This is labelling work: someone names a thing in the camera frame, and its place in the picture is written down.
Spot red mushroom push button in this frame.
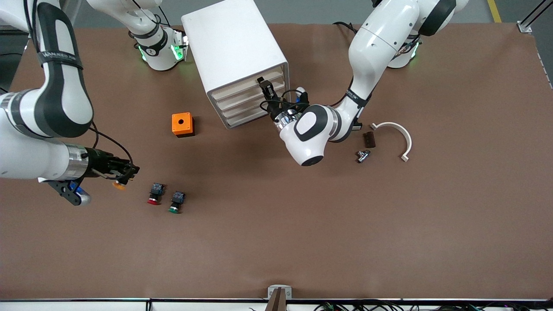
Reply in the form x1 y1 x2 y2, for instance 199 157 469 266
147 183 165 206

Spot green mushroom push button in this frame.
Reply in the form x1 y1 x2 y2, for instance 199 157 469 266
168 191 187 214

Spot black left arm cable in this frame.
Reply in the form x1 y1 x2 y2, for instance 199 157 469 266
259 88 310 114

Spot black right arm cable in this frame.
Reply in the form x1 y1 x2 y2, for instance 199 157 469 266
89 122 133 167

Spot orange button enclosure box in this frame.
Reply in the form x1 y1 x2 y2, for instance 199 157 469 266
172 112 195 138

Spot black arm base cable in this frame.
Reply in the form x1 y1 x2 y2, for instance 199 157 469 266
332 21 359 35

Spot white curved plastic bracket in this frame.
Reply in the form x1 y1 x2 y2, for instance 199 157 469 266
370 122 413 163

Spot aluminium frame profile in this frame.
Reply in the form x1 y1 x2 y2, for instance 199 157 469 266
0 24 33 36

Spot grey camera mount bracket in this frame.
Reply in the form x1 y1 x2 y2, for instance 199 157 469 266
267 285 292 300

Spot brown camera post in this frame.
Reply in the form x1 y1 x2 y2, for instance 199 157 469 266
265 287 289 311

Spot tangled black cables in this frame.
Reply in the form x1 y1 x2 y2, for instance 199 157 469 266
313 301 553 311

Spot aluminium corner post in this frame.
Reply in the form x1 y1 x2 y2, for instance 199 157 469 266
517 0 553 34

